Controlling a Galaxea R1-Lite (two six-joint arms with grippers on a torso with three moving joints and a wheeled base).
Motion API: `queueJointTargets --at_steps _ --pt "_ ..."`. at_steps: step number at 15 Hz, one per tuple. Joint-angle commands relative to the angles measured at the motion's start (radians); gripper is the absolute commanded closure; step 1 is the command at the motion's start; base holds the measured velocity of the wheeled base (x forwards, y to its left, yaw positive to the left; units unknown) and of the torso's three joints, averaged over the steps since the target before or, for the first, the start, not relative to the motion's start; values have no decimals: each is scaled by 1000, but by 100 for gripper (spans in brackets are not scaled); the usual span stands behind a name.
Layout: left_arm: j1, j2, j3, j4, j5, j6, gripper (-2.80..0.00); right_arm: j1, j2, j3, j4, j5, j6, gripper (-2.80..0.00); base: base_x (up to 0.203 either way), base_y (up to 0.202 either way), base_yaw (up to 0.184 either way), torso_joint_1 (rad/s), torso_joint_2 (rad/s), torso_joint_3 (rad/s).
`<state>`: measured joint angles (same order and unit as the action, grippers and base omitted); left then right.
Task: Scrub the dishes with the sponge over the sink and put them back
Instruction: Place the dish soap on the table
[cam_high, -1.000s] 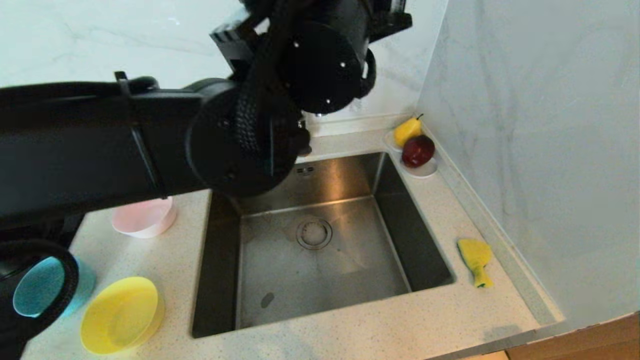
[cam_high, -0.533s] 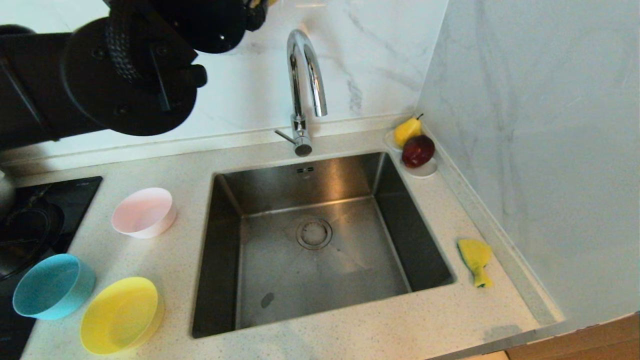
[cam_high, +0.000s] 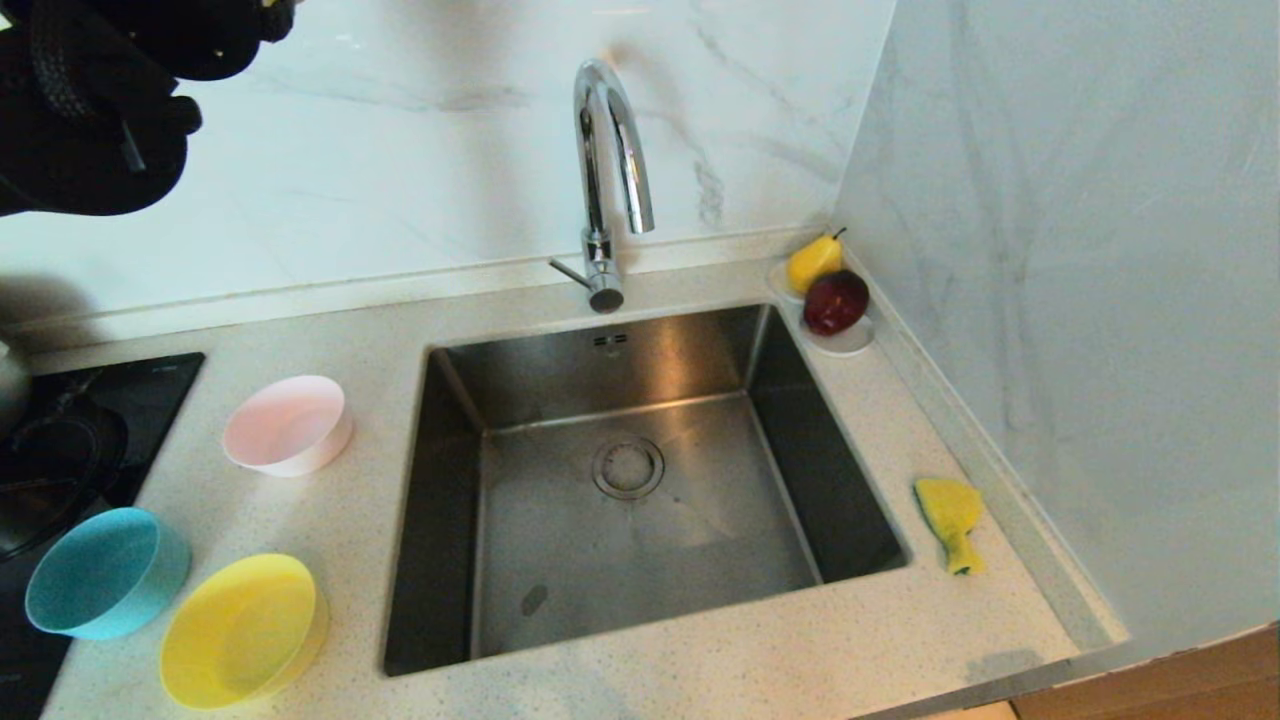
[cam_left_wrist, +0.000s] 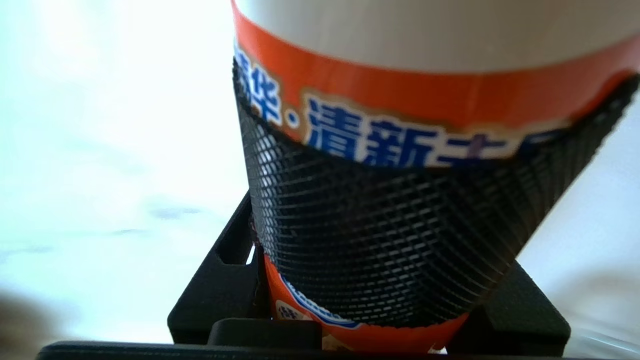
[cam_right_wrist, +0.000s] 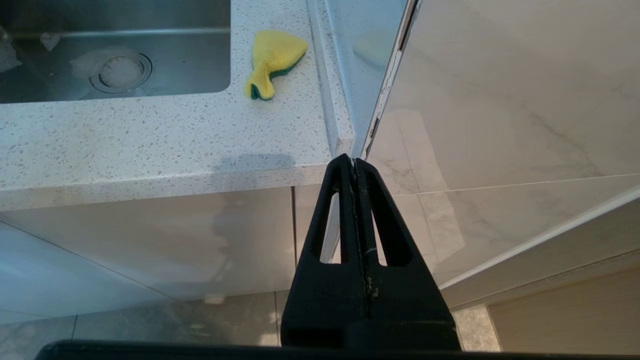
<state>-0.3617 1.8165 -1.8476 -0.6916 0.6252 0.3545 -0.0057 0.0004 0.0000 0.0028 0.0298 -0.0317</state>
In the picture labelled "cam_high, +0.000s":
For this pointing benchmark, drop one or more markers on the round metal sink drain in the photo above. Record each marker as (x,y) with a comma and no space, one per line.
(628,468)

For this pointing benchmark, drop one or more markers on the yellow plastic bowl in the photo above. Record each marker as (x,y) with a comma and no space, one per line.
(238,632)

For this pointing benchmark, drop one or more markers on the pink plastic bowl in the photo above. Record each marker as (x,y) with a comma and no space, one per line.
(287,425)

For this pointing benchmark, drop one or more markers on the metal kettle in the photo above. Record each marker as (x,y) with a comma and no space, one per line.
(12,390)

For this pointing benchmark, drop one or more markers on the blue plastic bowl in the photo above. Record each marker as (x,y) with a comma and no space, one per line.
(100,572)

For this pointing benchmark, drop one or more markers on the black round pan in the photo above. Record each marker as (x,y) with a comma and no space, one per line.
(60,470)

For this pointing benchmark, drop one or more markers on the chrome gooseneck faucet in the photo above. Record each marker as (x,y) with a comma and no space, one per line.
(597,200)

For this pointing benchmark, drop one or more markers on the stainless steel sink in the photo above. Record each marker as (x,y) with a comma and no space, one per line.
(560,560)

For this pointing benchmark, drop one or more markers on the small white saucer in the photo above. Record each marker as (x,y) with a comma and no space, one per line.
(852,345)

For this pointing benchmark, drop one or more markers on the yellow pear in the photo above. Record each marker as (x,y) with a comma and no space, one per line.
(812,263)

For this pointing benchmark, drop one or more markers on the yellow green sponge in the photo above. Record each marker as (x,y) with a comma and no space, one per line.
(948,505)

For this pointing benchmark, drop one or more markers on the black glass cooktop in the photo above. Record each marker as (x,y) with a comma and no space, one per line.
(160,390)

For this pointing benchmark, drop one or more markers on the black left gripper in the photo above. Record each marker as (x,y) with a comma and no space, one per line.
(220,40)

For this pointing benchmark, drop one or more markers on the dark red apple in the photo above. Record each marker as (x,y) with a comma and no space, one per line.
(835,302)

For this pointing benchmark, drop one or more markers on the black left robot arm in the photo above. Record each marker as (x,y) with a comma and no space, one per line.
(90,170)

